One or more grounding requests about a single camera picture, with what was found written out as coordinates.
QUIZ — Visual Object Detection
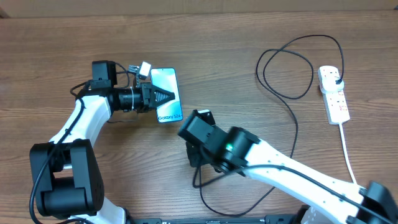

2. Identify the blue Galaxy smartphone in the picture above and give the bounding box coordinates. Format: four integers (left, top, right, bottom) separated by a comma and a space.
151, 68, 183, 123

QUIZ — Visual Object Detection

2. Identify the white power strip cord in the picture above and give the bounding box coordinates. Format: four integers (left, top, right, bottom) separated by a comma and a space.
338, 123, 358, 185

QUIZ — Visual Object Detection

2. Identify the white power strip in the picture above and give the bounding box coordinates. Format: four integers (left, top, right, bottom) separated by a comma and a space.
317, 65, 350, 125

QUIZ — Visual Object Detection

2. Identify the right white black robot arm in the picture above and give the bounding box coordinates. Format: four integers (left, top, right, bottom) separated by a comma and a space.
178, 110, 397, 223

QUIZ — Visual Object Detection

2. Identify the white charger plug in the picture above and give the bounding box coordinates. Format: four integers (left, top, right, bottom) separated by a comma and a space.
320, 76, 345, 94

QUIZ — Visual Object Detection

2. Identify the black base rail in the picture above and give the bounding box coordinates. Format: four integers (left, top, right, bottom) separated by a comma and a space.
126, 214, 300, 224

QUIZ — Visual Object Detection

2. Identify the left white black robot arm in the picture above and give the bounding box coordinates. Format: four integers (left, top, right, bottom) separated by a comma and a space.
29, 60, 181, 223

